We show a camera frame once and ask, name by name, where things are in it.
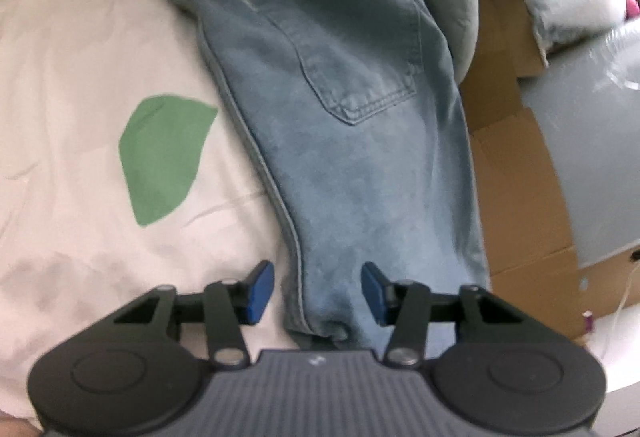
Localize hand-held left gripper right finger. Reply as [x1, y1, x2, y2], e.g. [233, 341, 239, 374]
[361, 261, 521, 366]

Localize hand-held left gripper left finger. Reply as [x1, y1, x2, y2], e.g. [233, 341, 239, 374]
[114, 260, 276, 365]

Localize blue denim jeans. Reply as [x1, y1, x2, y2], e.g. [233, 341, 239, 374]
[167, 0, 488, 350]

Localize brown cardboard sheet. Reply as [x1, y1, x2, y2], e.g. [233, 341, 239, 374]
[457, 0, 640, 348]

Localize grey panel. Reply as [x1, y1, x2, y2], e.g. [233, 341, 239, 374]
[520, 24, 640, 270]

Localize cream bear printed blanket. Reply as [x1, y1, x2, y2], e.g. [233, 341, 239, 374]
[0, 0, 301, 418]

